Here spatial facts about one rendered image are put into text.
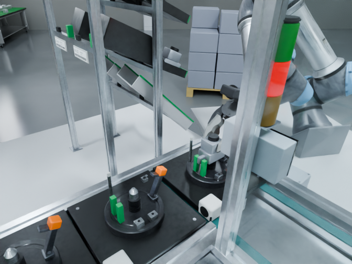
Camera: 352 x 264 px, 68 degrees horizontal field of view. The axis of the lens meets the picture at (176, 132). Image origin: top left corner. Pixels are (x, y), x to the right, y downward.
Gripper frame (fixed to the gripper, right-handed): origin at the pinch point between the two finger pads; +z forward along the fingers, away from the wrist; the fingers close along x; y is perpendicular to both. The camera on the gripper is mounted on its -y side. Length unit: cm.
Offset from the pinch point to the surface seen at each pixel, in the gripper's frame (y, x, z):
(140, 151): 15.5, 35.2, 14.9
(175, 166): 4.3, 8.1, 11.1
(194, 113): 42, 47, -16
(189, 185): 2.8, -0.7, 12.7
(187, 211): -1.6, -7.2, 17.7
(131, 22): 351, 777, -270
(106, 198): -10.4, 8.7, 27.7
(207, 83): 206, 202, -105
